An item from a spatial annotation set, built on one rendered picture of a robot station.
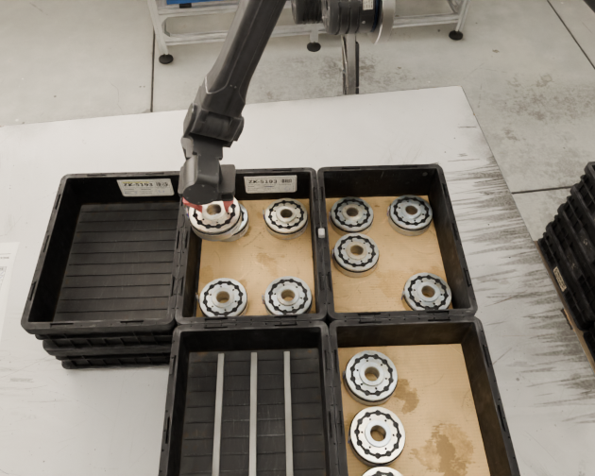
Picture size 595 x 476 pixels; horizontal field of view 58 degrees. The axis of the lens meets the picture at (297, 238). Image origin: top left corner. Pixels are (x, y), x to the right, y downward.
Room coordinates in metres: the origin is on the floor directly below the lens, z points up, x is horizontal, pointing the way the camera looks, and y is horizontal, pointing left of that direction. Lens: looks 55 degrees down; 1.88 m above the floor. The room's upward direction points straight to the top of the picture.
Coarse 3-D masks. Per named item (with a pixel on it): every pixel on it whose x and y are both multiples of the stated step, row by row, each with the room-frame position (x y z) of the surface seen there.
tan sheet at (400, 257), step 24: (384, 216) 0.79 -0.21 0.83; (336, 240) 0.72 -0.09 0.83; (384, 240) 0.72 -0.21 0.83; (408, 240) 0.72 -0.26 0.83; (432, 240) 0.72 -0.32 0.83; (384, 264) 0.65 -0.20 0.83; (408, 264) 0.65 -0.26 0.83; (432, 264) 0.65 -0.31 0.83; (336, 288) 0.58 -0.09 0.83; (360, 288) 0.58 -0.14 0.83; (384, 288) 0.58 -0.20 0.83; (336, 312) 0.53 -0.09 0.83
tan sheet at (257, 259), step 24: (240, 240) 0.72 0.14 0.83; (264, 240) 0.72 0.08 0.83; (288, 240) 0.72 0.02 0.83; (216, 264) 0.65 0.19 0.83; (240, 264) 0.65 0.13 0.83; (264, 264) 0.65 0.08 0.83; (288, 264) 0.65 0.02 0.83; (312, 264) 0.65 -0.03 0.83; (264, 288) 0.58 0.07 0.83; (312, 288) 0.58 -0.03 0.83; (264, 312) 0.53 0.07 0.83; (312, 312) 0.53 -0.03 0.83
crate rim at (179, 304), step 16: (320, 240) 0.65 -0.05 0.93; (320, 256) 0.61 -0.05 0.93; (320, 272) 0.57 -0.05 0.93; (320, 288) 0.54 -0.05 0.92; (176, 304) 0.49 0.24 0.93; (320, 304) 0.49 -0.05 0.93; (176, 320) 0.46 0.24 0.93; (192, 320) 0.46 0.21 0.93; (208, 320) 0.46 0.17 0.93; (224, 320) 0.46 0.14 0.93; (240, 320) 0.46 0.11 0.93; (256, 320) 0.46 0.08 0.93; (272, 320) 0.46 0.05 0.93; (288, 320) 0.46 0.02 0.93; (304, 320) 0.46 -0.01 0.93; (320, 320) 0.46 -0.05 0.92
